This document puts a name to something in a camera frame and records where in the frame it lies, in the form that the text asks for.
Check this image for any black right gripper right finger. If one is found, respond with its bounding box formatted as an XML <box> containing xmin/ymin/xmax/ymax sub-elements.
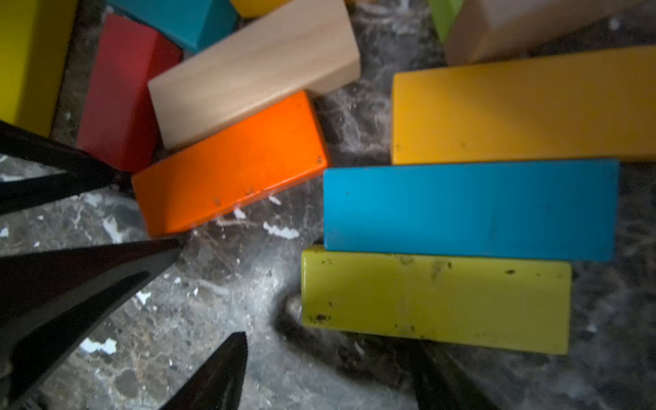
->
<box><xmin>407</xmin><ymin>340</ymin><xmax>498</xmax><ymax>409</ymax></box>

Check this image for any teal block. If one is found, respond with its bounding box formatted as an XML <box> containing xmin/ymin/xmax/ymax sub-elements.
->
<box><xmin>108</xmin><ymin>0</ymin><xmax>238</xmax><ymax>53</ymax></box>

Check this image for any red block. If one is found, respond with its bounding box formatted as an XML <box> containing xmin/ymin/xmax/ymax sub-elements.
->
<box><xmin>76</xmin><ymin>14</ymin><xmax>183</xmax><ymax>173</ymax></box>

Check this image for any amber yellow short block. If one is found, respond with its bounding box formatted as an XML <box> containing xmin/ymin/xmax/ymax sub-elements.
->
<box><xmin>231</xmin><ymin>0</ymin><xmax>290</xmax><ymax>18</ymax></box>

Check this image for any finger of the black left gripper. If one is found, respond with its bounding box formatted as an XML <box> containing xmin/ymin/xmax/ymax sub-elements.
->
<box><xmin>1</xmin><ymin>238</ymin><xmax>182</xmax><ymax>405</ymax></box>
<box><xmin>1</xmin><ymin>121</ymin><xmax>121</xmax><ymax>215</ymax></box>

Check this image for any yellow-green long block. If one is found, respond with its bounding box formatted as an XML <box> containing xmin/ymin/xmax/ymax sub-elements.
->
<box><xmin>301</xmin><ymin>245</ymin><xmax>572</xmax><ymax>355</ymax></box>

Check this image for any amber yellow long block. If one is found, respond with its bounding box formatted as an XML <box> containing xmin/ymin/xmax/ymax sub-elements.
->
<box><xmin>391</xmin><ymin>46</ymin><xmax>655</xmax><ymax>165</ymax></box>

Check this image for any orange block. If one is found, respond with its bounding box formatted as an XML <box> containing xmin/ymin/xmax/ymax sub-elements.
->
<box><xmin>132</xmin><ymin>92</ymin><xmax>330</xmax><ymax>237</ymax></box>

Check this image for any natural wood short block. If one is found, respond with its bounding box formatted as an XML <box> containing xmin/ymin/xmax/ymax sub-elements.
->
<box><xmin>148</xmin><ymin>0</ymin><xmax>361</xmax><ymax>150</ymax></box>

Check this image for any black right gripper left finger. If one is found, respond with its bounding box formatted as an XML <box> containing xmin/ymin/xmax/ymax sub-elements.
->
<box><xmin>161</xmin><ymin>331</ymin><xmax>249</xmax><ymax>410</ymax></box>

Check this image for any natural wood long block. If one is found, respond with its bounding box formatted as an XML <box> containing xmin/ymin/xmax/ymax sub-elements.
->
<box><xmin>443</xmin><ymin>0</ymin><xmax>639</xmax><ymax>67</ymax></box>

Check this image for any lime green short block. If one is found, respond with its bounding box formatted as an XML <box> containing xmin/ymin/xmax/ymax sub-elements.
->
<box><xmin>427</xmin><ymin>0</ymin><xmax>464</xmax><ymax>43</ymax></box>

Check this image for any cyan long block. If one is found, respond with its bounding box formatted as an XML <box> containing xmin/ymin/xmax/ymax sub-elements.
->
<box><xmin>324</xmin><ymin>159</ymin><xmax>620</xmax><ymax>261</ymax></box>

